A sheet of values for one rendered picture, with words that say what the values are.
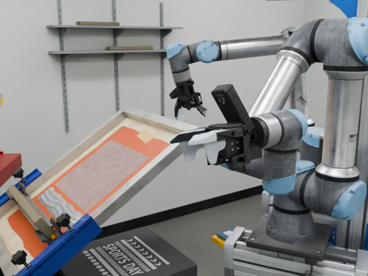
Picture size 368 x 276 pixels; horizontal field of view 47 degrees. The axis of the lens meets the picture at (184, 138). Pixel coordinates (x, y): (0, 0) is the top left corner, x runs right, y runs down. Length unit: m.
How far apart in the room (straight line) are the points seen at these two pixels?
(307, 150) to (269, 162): 0.79
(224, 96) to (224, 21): 3.70
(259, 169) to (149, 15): 3.13
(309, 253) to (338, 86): 0.48
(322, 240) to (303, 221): 0.09
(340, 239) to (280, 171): 0.59
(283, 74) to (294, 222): 0.44
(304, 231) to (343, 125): 0.36
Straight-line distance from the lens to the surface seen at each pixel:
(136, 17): 3.94
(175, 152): 1.46
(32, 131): 3.65
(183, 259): 1.83
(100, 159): 1.75
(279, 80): 1.14
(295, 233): 1.32
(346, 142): 1.18
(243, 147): 0.83
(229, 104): 0.83
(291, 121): 0.96
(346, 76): 1.15
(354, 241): 1.52
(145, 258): 1.85
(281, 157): 0.97
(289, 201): 1.29
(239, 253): 1.40
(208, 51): 1.57
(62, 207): 1.61
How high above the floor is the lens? 1.85
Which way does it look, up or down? 13 degrees down
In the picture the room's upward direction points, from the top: straight up
